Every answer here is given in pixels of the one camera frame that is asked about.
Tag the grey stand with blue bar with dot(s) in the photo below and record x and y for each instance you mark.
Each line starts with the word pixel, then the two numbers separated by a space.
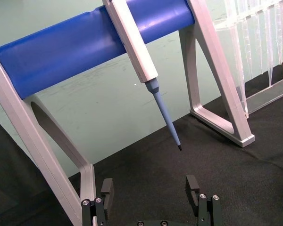
pixel 61 54

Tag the pale green wall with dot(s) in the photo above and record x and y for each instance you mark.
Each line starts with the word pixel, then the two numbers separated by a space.
pixel 101 99

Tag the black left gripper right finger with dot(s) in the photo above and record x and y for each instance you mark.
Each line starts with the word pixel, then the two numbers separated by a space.
pixel 193 188

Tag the clear plastic tip rack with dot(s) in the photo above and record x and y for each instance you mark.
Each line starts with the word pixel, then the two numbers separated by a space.
pixel 257 40

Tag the white pipette with blue shaft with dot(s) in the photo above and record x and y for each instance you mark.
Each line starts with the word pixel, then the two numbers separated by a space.
pixel 132 44

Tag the black table cloth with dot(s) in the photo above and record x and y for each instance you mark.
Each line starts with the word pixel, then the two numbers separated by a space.
pixel 160 179

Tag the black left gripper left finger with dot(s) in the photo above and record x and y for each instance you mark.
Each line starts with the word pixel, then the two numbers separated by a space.
pixel 107 200

